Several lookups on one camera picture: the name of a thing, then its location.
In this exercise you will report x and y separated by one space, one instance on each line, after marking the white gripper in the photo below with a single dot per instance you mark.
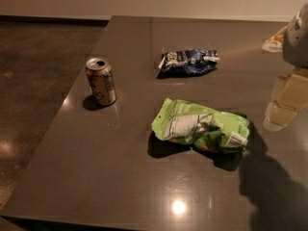
296 42

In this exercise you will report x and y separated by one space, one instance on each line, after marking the green rice chip bag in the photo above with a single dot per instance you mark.
200 127

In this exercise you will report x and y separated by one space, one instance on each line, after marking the blue chip bag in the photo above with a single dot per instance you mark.
190 62

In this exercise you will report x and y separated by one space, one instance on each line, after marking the gold soda can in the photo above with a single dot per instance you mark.
101 80

